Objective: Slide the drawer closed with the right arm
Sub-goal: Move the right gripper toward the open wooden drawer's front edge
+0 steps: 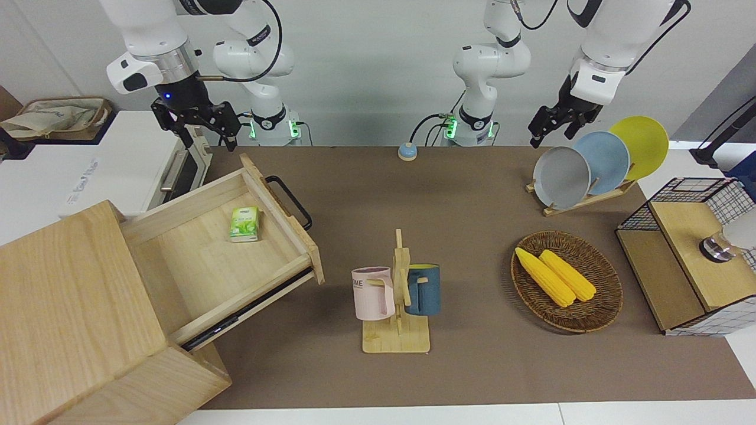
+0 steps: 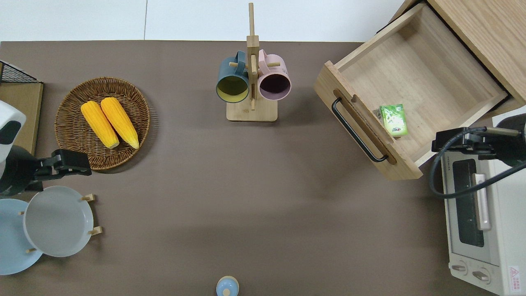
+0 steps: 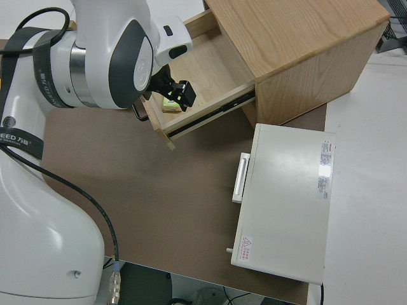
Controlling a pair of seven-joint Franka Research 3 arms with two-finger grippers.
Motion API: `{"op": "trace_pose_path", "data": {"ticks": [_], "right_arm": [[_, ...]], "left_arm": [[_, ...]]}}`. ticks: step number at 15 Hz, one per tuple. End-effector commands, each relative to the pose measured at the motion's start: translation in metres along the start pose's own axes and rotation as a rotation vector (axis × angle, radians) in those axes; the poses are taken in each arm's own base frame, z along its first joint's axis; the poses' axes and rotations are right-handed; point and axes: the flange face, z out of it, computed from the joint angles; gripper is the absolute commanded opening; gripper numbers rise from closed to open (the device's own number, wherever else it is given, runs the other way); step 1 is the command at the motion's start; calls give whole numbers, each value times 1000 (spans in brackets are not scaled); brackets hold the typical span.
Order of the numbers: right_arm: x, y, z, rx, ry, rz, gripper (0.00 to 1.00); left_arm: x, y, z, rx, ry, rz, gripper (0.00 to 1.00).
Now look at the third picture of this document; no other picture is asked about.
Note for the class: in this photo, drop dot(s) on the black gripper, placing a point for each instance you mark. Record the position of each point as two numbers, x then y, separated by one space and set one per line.
160 81

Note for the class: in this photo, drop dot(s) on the light wooden drawer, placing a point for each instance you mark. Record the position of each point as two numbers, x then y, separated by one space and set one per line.
206 73

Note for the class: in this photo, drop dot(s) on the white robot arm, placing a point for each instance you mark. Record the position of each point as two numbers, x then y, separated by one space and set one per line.
47 238

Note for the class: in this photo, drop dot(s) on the small yellow-green box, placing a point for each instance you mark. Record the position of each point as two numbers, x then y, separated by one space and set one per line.
170 107

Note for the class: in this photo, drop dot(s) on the brown table mat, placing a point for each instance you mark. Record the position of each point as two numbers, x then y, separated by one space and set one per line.
159 190

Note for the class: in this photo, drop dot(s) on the wooden cabinet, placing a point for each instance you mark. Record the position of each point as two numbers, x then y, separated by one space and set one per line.
302 31

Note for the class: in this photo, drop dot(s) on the white toaster oven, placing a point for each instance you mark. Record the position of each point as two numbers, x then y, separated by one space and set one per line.
286 197

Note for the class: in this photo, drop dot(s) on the dark grey equipment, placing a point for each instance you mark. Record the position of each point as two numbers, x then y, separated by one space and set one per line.
392 35

